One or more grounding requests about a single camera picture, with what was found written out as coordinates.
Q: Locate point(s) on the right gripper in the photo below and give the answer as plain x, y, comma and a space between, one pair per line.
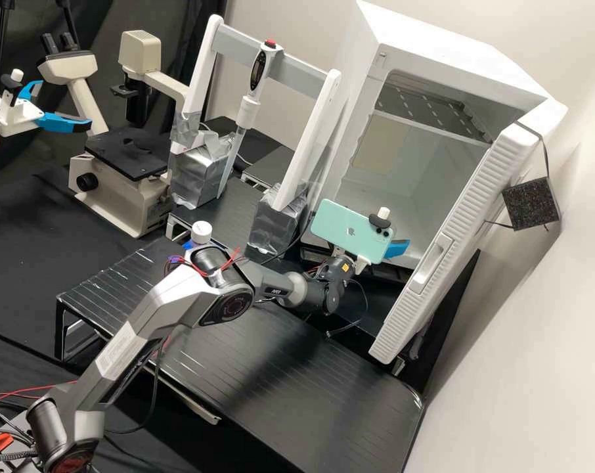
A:
362, 266

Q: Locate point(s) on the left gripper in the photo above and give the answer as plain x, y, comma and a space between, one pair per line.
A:
13, 118

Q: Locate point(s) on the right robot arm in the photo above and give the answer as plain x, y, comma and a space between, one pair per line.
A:
179, 295

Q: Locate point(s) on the cream microscope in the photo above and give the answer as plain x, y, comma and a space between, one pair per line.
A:
125, 187

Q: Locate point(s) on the incubator door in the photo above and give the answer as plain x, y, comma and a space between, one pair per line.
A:
470, 221

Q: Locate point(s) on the white pipette stand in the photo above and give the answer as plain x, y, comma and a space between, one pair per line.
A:
302, 148

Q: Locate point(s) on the black platform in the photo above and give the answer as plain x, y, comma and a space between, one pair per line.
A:
270, 165
233, 207
302, 384
110, 290

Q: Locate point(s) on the blue bottle holder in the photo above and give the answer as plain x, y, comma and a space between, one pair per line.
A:
186, 245

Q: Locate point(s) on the small bottle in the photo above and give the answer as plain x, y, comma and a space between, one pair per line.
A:
201, 234

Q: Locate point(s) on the white incubator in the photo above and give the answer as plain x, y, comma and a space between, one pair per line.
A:
450, 54

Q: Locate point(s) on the pipette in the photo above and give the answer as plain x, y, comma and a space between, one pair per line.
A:
258, 69

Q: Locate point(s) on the right wrist camera phone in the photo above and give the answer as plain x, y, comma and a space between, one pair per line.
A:
344, 226

